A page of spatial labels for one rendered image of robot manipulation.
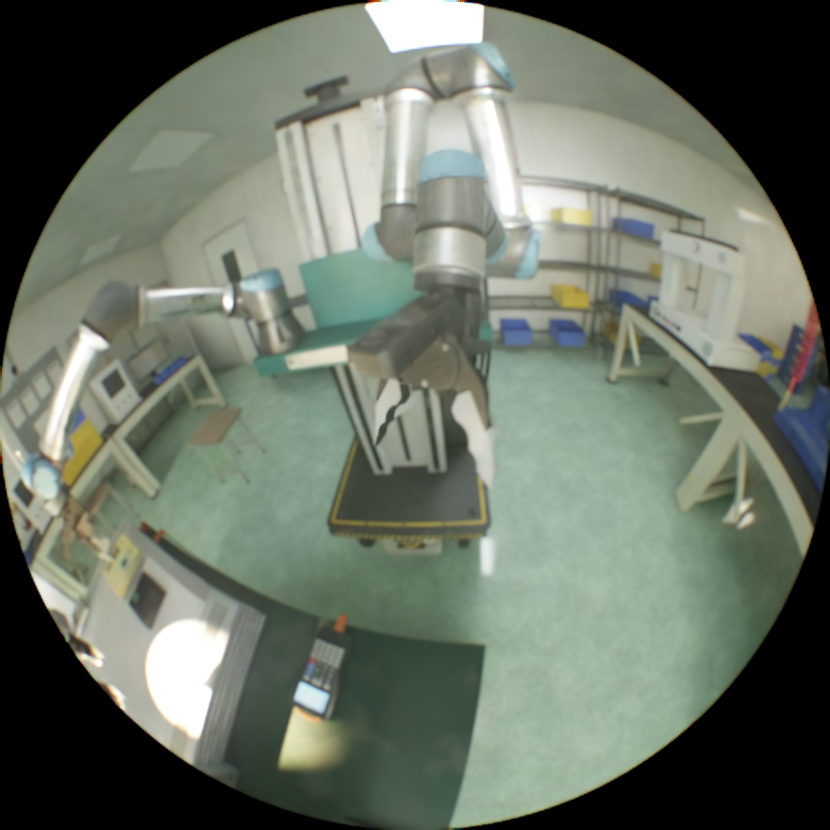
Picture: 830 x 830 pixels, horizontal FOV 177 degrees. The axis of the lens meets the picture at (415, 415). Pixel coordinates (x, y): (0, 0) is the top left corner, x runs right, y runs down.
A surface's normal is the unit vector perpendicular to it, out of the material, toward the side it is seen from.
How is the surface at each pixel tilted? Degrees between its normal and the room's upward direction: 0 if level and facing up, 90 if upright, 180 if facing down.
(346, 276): 90
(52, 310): 90
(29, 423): 90
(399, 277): 90
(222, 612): 0
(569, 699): 0
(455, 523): 0
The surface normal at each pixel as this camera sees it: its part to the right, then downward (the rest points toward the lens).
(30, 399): 0.98, -0.01
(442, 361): -0.60, 0.20
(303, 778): -0.15, -0.77
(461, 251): 0.13, 0.29
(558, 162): -0.16, 0.63
